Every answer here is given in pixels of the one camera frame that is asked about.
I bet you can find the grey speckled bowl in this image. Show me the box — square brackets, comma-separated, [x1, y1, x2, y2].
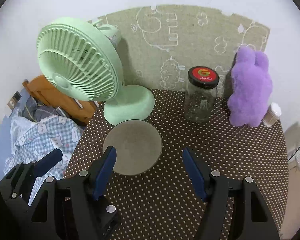
[103, 120, 162, 176]

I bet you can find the blue checkered cloth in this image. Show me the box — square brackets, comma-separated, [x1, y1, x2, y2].
[3, 94, 84, 205]

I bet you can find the brown polka dot tablecloth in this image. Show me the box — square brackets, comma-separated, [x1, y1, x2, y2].
[63, 88, 290, 240]

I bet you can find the wooden chair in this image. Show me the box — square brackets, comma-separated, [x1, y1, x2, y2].
[23, 75, 98, 125]

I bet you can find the glass jar black lid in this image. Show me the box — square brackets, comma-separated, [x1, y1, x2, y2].
[184, 66, 219, 122]

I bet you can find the white fan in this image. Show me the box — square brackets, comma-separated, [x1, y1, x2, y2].
[285, 122, 300, 171]

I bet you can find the cotton swab container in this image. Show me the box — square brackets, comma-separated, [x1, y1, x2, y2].
[262, 102, 282, 127]

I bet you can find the purple plush toy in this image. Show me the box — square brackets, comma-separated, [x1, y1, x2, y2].
[228, 46, 273, 127]

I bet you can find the green desk fan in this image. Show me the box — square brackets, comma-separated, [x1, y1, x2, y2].
[36, 17, 155, 125]

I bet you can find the green animal print wall mat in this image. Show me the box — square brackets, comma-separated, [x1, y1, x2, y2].
[97, 5, 270, 97]

